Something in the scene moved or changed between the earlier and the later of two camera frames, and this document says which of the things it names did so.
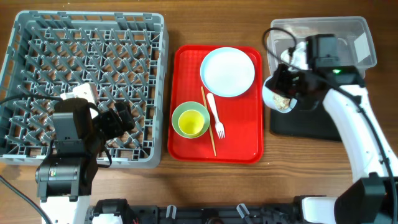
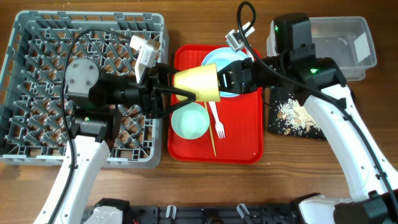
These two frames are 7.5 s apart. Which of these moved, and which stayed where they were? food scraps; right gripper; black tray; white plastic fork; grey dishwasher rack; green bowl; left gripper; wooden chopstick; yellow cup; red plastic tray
Moved: food scraps; yellow cup; right gripper; left gripper
Stayed: green bowl; wooden chopstick; red plastic tray; grey dishwasher rack; white plastic fork; black tray
